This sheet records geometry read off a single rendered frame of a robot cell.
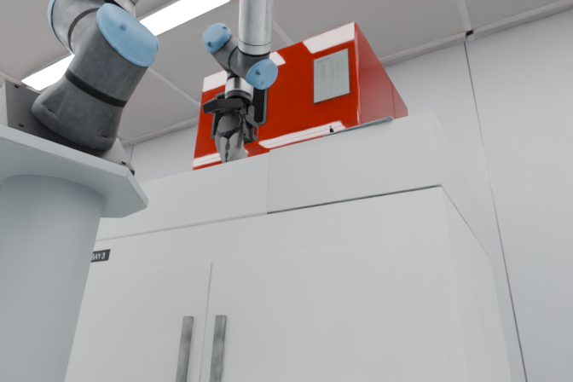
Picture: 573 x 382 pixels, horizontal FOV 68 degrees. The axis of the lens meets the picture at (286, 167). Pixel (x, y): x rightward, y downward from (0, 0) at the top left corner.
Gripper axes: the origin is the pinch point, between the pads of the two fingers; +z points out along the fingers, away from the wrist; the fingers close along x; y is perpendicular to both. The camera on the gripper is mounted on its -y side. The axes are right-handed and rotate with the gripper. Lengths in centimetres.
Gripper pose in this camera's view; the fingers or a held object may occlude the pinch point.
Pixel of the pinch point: (227, 163)
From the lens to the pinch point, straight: 105.4
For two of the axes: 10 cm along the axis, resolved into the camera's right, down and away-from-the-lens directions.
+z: -0.3, 9.1, -4.1
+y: 5.1, 3.7, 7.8
